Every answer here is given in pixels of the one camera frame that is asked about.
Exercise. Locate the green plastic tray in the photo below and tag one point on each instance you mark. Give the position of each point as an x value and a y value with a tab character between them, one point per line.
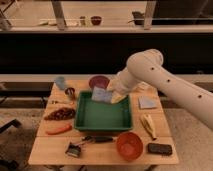
96	116

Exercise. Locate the light blue cloth square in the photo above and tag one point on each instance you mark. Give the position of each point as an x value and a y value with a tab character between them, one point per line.
146	103

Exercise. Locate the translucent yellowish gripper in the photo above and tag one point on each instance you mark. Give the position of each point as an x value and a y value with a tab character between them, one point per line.
117	90

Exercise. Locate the metal measuring cup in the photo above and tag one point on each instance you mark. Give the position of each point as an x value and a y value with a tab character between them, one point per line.
70	92

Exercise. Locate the wooden table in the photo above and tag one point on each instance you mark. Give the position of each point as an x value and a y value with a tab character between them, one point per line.
50	149

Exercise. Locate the blue sponge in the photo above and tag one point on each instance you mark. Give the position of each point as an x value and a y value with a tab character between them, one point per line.
101	95

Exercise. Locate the white paper cup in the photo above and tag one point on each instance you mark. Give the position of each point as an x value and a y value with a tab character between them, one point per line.
143	86

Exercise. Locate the black rectangular case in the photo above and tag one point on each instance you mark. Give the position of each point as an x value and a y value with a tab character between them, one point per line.
163	149

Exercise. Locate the dark background pot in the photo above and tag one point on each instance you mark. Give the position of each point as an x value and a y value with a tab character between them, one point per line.
138	18

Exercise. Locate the blue plastic cup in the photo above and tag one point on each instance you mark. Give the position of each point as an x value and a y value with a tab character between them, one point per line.
60	82

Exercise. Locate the red plastic bowl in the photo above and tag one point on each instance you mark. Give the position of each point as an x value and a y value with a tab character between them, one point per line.
129	146

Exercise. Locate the purple bowl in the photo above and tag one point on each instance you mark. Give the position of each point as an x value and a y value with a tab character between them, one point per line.
99	81

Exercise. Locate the dark red background bowl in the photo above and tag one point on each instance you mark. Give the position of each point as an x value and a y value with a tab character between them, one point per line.
96	20

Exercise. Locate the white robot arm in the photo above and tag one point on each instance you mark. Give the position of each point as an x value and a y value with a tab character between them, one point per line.
147	67

